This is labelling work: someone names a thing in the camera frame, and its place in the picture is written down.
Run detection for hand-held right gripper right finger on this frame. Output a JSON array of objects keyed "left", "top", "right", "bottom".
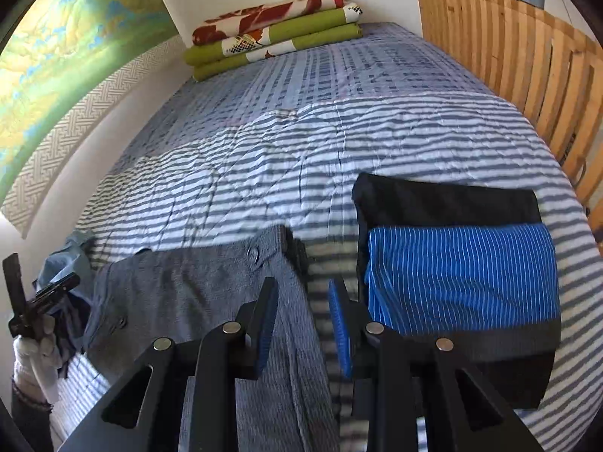
[{"left": 327, "top": 278, "right": 545, "bottom": 452}]

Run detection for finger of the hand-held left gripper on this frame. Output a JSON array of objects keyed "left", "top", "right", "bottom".
[
  {"left": 2, "top": 253, "right": 25, "bottom": 336},
  {"left": 34, "top": 272, "right": 82, "bottom": 305}
]

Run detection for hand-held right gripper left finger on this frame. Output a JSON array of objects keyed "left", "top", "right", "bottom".
[{"left": 57, "top": 277, "right": 280, "bottom": 452}]

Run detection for grey textured garment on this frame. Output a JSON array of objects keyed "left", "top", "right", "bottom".
[{"left": 82, "top": 223, "right": 340, "bottom": 452}]

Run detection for person's left hand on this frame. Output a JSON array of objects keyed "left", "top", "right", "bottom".
[{"left": 13, "top": 313, "right": 63, "bottom": 403}]

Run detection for light blue garment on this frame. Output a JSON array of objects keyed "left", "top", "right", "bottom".
[{"left": 32, "top": 230, "right": 97, "bottom": 380}]

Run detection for blue striped folded shorts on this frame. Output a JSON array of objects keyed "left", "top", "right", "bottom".
[{"left": 365, "top": 223, "right": 562, "bottom": 354}]

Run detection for blue white striped quilt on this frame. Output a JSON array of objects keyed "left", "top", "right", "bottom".
[{"left": 49, "top": 94, "right": 603, "bottom": 452}]

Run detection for black folded garment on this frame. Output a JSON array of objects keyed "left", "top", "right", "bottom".
[{"left": 351, "top": 173, "right": 562, "bottom": 410}]

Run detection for blue checked bed sheet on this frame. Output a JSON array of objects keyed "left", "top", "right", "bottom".
[{"left": 125, "top": 21, "right": 512, "bottom": 163}]

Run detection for green folded blanket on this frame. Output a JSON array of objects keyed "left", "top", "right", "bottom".
[{"left": 192, "top": 23, "right": 363, "bottom": 82}]

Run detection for green blanket with white patch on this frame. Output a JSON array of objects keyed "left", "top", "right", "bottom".
[{"left": 184, "top": 2, "right": 363, "bottom": 67}]

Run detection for red floral folded blanket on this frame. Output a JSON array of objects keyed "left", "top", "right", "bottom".
[{"left": 192, "top": 0, "right": 346, "bottom": 47}]

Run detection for beaded bracelet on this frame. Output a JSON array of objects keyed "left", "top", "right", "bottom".
[{"left": 10, "top": 383, "right": 52, "bottom": 412}]

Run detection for landscape wall poster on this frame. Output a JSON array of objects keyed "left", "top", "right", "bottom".
[{"left": 0, "top": 0, "right": 184, "bottom": 238}]

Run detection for wooden slatted bed rail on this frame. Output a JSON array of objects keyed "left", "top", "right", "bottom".
[{"left": 416, "top": 0, "right": 603, "bottom": 246}]

